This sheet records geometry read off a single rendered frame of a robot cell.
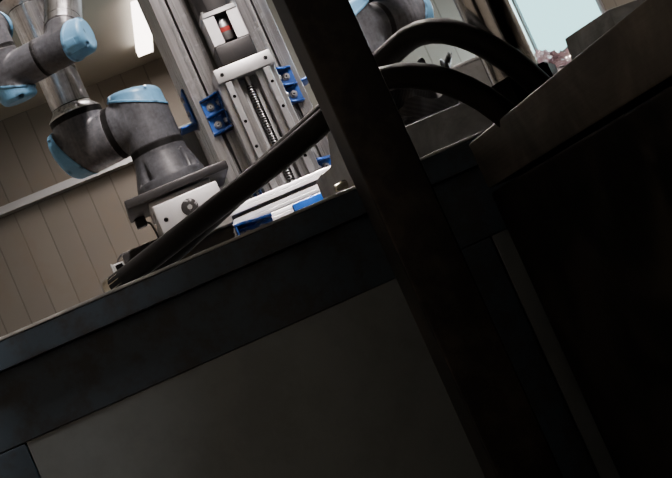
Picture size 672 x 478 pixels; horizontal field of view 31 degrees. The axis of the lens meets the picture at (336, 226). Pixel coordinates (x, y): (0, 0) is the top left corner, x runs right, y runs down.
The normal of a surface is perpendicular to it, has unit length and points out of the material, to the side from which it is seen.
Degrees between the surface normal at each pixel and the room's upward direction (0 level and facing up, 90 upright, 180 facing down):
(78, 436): 90
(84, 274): 90
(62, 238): 90
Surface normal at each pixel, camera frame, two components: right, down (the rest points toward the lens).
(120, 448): 0.12, -0.12
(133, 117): -0.19, 0.02
